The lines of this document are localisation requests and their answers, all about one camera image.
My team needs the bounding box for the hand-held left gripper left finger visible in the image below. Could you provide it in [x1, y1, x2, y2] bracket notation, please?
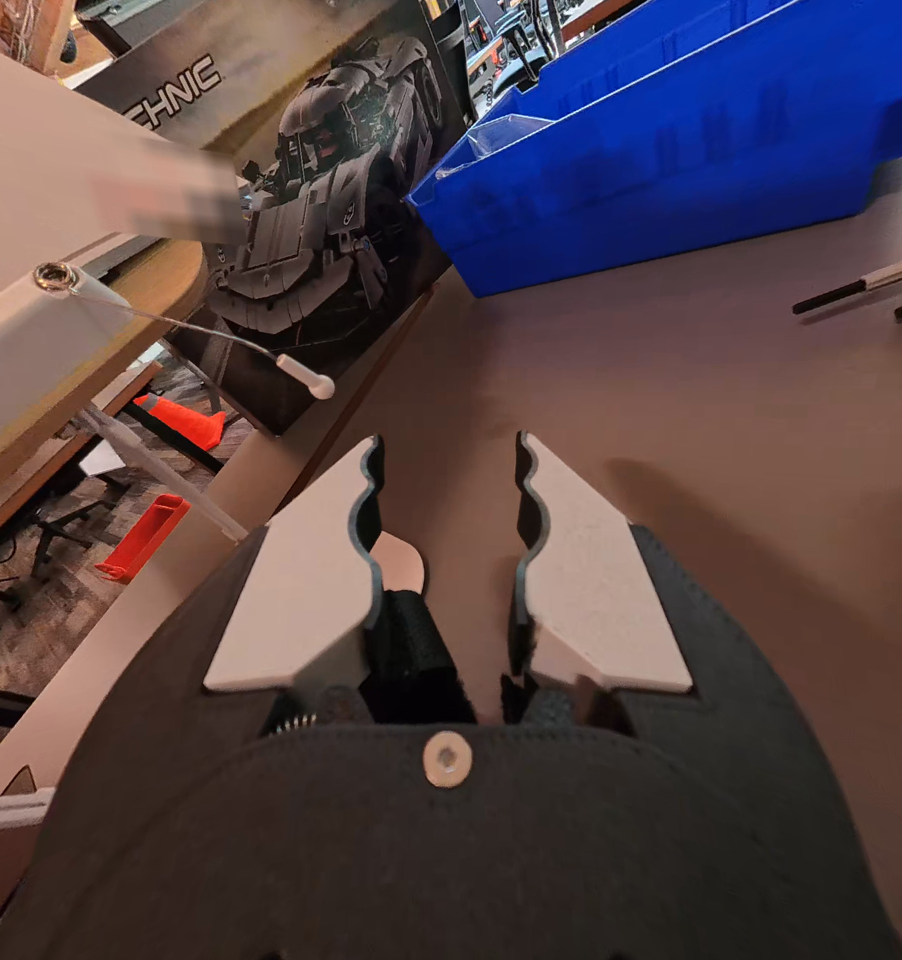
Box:
[203, 435, 427, 693]

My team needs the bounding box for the wooden desk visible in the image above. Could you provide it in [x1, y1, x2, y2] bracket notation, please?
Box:
[0, 360, 163, 556]

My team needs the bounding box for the black lego car box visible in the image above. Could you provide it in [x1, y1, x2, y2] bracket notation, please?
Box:
[76, 0, 470, 438]

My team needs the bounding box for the white panel with eyelet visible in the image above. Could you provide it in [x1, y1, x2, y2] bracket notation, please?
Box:
[0, 37, 242, 470]

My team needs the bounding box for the round wooden table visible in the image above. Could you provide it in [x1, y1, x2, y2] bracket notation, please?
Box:
[98, 238, 212, 369]

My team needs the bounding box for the white table leg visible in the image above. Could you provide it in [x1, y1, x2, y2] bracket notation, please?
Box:
[72, 408, 251, 543]

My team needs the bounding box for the large blue plastic bin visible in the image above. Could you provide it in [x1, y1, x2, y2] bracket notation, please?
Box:
[406, 0, 902, 299]

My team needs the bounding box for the black lego axle grey sleeve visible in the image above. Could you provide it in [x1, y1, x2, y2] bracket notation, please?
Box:
[792, 258, 902, 315]

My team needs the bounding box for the wire tether with white tip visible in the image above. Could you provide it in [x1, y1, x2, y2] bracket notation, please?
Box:
[34, 262, 337, 400]

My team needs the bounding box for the clear plastic bag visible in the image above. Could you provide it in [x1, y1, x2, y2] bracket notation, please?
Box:
[436, 112, 553, 181]

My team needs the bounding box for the red plastic holder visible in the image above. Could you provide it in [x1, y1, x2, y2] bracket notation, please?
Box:
[94, 493, 193, 586]

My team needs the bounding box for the black office chair base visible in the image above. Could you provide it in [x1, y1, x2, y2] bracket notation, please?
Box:
[0, 498, 133, 646]

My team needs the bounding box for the orange traffic cone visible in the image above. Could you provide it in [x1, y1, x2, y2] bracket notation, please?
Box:
[134, 393, 227, 453]

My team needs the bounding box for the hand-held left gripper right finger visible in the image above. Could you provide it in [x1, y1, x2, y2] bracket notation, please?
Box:
[509, 431, 695, 706]

